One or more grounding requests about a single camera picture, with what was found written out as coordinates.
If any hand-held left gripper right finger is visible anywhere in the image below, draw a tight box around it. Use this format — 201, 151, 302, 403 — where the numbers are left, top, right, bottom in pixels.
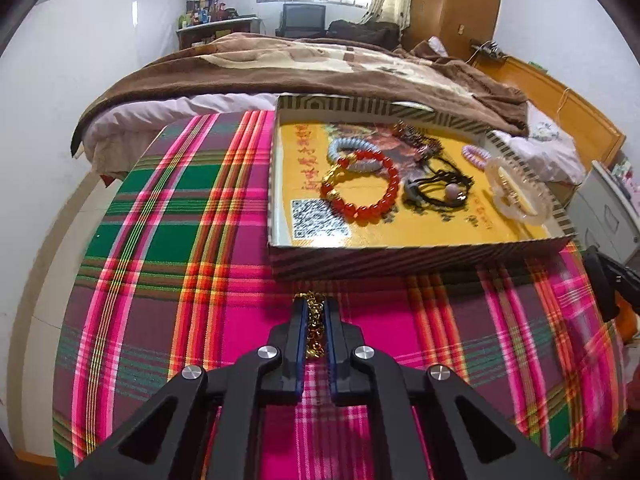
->
324, 297, 571, 480

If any group of bottles on desk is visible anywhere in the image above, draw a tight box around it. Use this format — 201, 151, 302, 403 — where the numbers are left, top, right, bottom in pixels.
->
177, 0, 241, 28

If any dark wooden desk with clutter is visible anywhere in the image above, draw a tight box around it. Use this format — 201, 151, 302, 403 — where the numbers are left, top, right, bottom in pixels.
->
176, 16, 263, 51

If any wooden wardrobe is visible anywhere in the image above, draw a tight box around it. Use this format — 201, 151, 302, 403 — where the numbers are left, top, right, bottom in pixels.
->
400, 0, 506, 63

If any brown blanket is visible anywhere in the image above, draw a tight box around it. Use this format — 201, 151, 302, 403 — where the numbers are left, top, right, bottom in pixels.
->
70, 32, 531, 158

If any pink plaid cloth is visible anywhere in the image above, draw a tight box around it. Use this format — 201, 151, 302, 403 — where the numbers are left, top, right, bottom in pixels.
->
52, 110, 628, 480

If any power strip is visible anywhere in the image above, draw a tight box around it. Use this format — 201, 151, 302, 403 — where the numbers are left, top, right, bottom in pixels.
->
470, 40, 506, 61

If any yellow striped cardboard box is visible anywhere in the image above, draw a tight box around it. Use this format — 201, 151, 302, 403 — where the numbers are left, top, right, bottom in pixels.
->
267, 92, 577, 281

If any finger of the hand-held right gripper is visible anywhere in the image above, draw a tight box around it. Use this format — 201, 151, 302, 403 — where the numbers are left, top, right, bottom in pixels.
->
582, 247, 623, 322

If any white cabinet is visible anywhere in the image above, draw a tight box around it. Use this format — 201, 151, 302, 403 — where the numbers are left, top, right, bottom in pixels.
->
565, 160, 640, 273

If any light blue bead bracelet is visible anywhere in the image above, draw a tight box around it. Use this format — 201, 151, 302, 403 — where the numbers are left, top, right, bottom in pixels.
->
327, 136, 386, 172

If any red bead bracelet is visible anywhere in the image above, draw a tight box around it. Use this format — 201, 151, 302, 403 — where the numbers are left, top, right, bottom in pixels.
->
320, 152, 401, 221

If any gold chain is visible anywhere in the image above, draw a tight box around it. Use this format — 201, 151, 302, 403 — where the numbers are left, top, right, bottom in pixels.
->
305, 291, 328, 361

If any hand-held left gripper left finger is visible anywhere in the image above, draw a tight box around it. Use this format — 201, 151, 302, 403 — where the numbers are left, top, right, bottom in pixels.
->
65, 296, 308, 480

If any white translucent bracelet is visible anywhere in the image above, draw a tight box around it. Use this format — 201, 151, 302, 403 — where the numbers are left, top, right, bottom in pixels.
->
484, 156, 553, 222

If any purple bead bracelet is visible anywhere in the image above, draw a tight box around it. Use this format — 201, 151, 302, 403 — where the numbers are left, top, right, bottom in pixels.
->
461, 144, 493, 167

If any black hair tie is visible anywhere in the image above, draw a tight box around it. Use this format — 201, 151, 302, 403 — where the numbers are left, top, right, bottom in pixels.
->
402, 167, 475, 211

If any wooden headboard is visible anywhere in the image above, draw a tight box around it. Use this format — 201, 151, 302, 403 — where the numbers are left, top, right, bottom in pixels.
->
472, 55, 626, 171

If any dark bead bracelet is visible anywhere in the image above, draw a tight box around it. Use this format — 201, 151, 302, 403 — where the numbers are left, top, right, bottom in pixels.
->
392, 121, 446, 161

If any black office chair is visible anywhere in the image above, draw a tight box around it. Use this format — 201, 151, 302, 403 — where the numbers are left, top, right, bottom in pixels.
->
277, 2, 328, 38

